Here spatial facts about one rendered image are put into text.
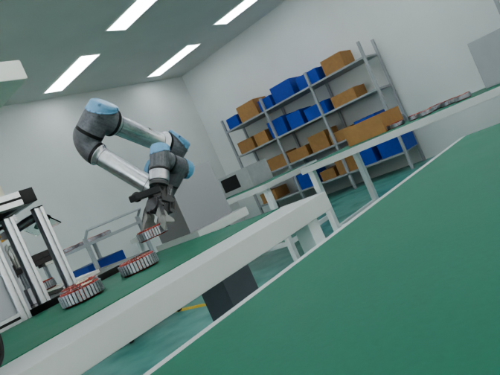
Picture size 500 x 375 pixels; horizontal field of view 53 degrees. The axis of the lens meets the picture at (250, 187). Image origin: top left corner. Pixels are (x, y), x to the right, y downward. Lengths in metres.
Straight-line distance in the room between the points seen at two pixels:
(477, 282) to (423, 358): 0.09
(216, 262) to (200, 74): 9.25
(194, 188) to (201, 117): 8.19
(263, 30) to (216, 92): 1.65
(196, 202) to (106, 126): 0.49
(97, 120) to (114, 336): 1.31
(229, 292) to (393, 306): 1.87
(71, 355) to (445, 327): 0.63
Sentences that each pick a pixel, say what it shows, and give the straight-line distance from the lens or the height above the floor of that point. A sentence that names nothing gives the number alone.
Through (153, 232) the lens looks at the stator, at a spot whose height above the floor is 0.82.
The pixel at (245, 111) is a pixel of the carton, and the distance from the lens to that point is 8.91.
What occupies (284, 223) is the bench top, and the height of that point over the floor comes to 0.73.
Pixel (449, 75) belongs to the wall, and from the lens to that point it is 7.80.
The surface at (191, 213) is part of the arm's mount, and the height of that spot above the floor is 0.82.
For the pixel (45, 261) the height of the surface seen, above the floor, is 0.88.
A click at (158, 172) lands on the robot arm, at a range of 1.85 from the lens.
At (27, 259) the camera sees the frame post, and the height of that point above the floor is 0.91.
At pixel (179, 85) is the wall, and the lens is 10.40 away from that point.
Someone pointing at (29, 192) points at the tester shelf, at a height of 1.10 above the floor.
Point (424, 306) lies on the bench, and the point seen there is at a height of 0.75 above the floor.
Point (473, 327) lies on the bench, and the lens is 0.29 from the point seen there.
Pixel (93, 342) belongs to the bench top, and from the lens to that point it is 0.84.
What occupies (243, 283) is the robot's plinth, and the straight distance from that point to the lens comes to 2.27.
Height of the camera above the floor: 0.87
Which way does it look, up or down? 1 degrees down
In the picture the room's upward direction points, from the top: 24 degrees counter-clockwise
